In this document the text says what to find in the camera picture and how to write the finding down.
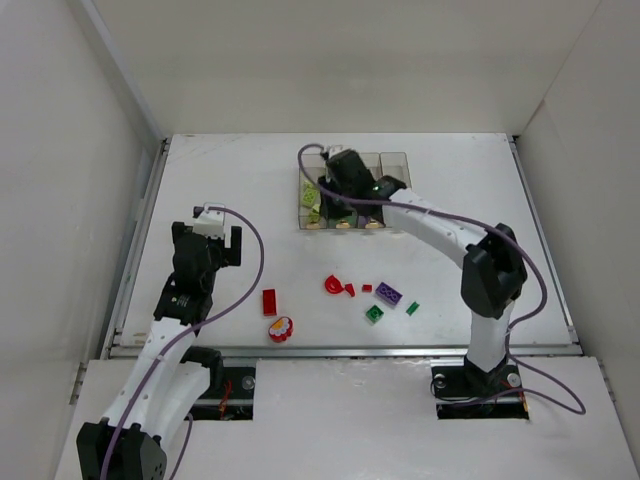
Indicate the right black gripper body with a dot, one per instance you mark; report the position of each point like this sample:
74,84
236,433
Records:
331,195

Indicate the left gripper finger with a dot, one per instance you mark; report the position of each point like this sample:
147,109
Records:
178,231
233,252

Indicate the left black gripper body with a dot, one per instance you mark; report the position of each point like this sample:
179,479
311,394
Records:
235,245

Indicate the lime arch green brick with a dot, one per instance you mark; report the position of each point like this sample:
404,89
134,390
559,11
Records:
309,196

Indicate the red long brick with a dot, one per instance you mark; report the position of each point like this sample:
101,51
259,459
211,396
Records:
269,302

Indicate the lime and green brick stack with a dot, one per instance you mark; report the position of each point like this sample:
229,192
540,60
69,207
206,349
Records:
314,215

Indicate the red flower brick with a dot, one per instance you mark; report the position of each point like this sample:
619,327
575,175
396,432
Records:
281,330

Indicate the red arch brick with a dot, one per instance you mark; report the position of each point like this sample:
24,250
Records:
333,285

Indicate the tiny red tile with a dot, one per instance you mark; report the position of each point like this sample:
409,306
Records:
349,288

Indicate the green square brick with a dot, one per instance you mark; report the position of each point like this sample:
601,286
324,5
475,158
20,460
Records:
374,314

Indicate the small green piece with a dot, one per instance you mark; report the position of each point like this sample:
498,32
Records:
412,308

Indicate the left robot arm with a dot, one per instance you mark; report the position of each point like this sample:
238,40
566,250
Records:
170,373

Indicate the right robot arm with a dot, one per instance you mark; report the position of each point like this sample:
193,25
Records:
493,271

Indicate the purple flat brick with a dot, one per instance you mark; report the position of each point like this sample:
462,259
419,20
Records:
388,294

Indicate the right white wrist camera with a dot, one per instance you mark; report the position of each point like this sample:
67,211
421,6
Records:
331,151

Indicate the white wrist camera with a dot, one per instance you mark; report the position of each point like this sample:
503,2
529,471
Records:
331,151
209,221

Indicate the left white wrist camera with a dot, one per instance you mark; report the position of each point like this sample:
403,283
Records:
209,221

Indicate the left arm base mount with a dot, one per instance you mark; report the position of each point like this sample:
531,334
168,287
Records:
231,389

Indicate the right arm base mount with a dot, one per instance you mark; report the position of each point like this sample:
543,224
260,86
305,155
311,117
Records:
464,394

